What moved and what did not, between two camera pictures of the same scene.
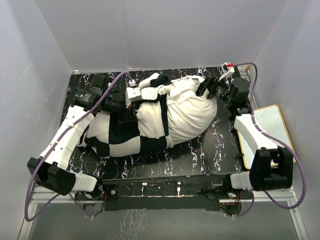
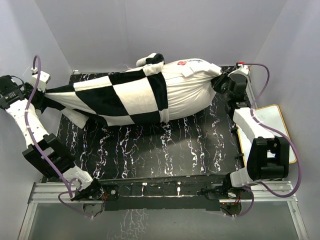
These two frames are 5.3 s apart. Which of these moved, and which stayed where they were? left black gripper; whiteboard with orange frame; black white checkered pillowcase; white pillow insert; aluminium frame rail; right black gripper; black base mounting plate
Moved: left black gripper; black white checkered pillowcase; white pillow insert
Stayed: whiteboard with orange frame; right black gripper; aluminium frame rail; black base mounting plate
